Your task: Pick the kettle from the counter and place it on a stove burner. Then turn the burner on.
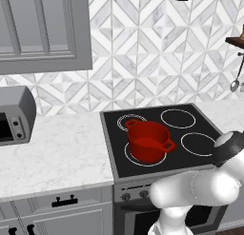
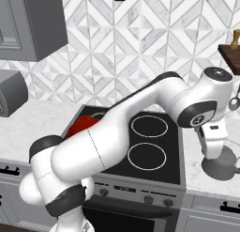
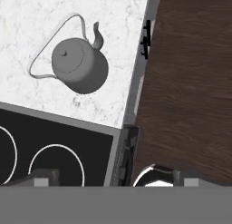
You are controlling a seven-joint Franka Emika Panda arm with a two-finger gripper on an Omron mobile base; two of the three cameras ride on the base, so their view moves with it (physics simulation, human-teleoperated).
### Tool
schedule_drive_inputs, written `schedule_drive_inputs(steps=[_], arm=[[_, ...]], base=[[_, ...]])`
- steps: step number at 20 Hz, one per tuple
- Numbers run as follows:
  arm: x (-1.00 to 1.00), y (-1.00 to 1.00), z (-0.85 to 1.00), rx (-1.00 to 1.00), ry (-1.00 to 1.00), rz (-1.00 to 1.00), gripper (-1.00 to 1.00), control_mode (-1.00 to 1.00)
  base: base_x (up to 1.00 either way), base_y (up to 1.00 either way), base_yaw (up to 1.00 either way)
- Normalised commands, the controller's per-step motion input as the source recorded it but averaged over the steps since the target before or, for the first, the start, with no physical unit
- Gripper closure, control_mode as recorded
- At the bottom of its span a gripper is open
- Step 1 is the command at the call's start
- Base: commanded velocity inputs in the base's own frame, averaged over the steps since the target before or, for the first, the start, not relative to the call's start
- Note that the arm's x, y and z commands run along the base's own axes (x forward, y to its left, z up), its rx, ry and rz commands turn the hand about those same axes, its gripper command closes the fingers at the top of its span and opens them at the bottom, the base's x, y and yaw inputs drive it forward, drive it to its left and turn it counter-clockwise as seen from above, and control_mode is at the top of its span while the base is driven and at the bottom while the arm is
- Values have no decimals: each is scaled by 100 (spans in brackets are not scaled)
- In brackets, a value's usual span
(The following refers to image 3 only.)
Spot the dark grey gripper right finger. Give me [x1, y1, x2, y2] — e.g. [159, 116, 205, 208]
[173, 169, 232, 188]

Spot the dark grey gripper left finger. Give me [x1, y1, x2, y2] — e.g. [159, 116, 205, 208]
[5, 168, 61, 188]

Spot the grey metal kettle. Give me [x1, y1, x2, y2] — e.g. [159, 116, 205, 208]
[27, 12, 110, 95]

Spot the black glass hob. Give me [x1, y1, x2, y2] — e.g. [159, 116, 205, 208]
[0, 102, 121, 188]

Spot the dark oven front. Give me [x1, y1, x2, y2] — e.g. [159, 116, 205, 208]
[110, 123, 140, 187]

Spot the grey cupboard front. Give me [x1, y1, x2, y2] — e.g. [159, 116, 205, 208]
[121, 0, 162, 127]

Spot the black cupboard handle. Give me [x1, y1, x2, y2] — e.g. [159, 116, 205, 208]
[140, 19, 152, 61]

